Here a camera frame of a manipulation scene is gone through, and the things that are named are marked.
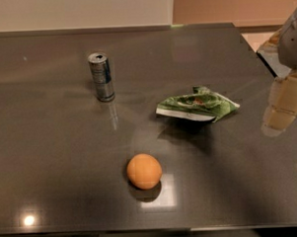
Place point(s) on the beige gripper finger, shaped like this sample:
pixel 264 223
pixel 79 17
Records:
pixel 276 120
pixel 276 94

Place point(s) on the green jalapeno chip bag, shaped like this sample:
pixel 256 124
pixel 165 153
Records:
pixel 201 105

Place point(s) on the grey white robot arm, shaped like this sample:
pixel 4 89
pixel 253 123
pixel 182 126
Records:
pixel 285 41

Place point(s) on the orange fruit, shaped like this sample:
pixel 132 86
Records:
pixel 144 171

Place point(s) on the silver blue drink can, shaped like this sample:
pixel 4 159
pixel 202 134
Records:
pixel 100 71

